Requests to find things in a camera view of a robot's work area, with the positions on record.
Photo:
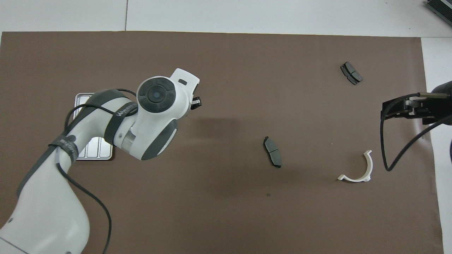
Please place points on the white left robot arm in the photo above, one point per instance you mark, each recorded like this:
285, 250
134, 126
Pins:
155, 95

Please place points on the silver metal tray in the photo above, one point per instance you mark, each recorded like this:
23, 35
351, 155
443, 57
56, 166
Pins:
92, 153

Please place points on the white curved plastic bracket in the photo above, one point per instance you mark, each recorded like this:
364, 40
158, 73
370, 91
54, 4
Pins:
369, 165

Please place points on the brown table mat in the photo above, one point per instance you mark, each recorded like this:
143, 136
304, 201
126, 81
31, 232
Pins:
247, 204

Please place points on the dark grey ribbed device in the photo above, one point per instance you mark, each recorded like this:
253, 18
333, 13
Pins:
441, 8

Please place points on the dark grey brake pad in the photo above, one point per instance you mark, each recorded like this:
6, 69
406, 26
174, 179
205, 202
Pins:
351, 73
272, 151

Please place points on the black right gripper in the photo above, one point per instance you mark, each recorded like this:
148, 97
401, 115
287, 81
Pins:
439, 106

